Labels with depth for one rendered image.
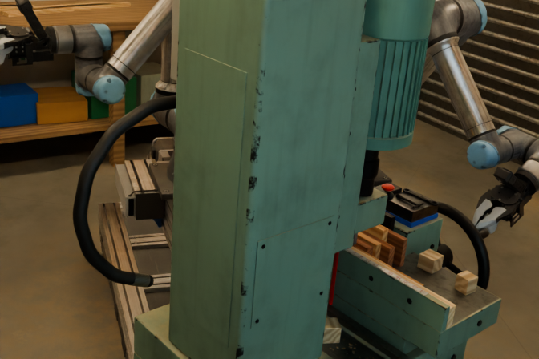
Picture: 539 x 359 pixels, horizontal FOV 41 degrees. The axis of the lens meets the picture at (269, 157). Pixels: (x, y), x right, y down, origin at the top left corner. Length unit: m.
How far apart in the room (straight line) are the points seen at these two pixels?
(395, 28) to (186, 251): 0.55
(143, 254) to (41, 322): 0.46
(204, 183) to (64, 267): 2.13
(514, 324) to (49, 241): 2.09
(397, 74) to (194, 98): 0.39
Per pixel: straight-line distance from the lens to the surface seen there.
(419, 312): 1.46
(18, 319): 3.02
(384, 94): 1.38
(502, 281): 3.56
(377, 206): 1.54
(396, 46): 1.35
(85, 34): 2.02
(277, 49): 1.09
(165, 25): 1.95
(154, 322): 1.55
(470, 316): 1.52
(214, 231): 1.25
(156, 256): 2.96
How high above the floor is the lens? 1.69
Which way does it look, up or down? 22 degrees down
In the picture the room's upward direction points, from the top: 5 degrees clockwise
